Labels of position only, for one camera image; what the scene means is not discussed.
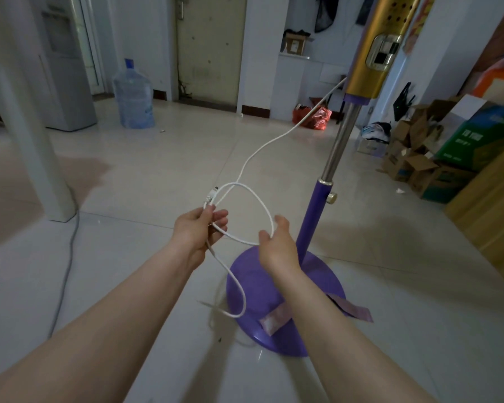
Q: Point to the person's left hand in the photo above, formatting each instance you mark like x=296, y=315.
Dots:
x=191, y=234

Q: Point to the person's right hand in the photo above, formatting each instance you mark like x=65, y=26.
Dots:
x=281, y=251

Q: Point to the person's left thumb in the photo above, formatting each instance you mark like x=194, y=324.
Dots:
x=206, y=213

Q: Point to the person's right thumb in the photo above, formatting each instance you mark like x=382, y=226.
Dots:
x=283, y=227

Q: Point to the person's right forearm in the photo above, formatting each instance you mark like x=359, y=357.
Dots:
x=340, y=339

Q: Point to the person's left forearm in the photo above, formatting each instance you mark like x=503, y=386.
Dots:
x=96, y=335

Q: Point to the pink tape strip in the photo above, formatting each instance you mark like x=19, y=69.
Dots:
x=352, y=308
x=276, y=321

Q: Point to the red plastic bag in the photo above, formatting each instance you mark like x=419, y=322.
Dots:
x=313, y=117

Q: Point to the white box with bag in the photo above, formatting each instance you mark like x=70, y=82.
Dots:
x=373, y=140

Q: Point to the blue water jug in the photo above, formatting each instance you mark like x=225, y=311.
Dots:
x=133, y=96

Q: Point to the pile of open cardboard boxes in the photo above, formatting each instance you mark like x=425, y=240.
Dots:
x=415, y=163

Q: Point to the white shelf cabinet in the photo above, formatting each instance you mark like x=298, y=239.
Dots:
x=298, y=79

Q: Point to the beige door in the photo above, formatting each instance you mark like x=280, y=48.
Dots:
x=210, y=50

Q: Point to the black folded stand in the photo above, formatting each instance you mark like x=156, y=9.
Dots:
x=403, y=102

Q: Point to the small open cardboard box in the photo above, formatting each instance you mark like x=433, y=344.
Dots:
x=296, y=44

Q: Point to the white table leg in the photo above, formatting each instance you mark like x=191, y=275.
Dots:
x=33, y=142

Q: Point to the white water dispenser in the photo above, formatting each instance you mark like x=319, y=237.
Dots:
x=67, y=71

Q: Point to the wooden cabinet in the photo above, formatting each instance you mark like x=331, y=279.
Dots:
x=491, y=209

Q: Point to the green and blue printed carton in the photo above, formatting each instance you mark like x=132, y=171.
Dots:
x=483, y=138

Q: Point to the black hanging garment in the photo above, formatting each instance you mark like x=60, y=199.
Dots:
x=325, y=12

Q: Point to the dark hanging garment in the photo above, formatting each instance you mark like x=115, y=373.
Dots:
x=364, y=8

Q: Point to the orange and white carton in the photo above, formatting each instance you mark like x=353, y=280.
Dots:
x=499, y=79

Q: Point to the purple and gold pedestal fan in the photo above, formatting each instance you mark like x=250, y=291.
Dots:
x=315, y=214

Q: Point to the colourful wall poster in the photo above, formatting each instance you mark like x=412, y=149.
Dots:
x=418, y=25

